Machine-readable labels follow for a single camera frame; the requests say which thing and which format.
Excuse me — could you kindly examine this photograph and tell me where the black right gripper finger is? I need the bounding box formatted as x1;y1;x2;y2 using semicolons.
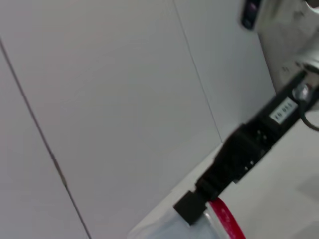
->
173;190;208;225

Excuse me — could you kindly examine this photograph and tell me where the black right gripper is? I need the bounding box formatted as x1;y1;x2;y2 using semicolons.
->
195;71;319;203

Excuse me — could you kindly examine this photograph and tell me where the right gripper cable with plug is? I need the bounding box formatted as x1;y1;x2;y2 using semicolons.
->
292;83;319;132

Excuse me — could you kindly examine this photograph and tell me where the clear document bag red zipper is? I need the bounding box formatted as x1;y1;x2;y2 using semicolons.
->
126;197;248;239

